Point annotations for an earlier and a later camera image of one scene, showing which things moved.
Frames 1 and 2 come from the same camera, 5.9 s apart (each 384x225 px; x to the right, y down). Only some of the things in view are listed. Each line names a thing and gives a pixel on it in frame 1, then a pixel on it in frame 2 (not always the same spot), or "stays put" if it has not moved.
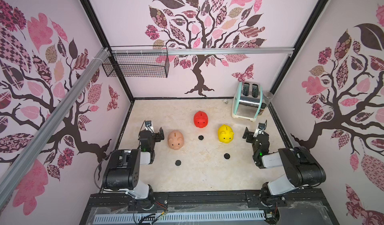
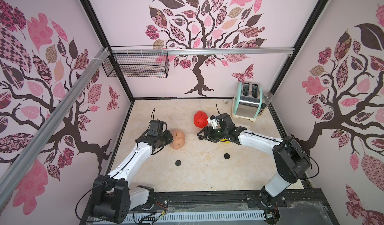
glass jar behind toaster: x=267 y=96 stays put
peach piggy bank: x=175 y=139 stays put
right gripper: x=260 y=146 → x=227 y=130
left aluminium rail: x=10 y=174 stays put
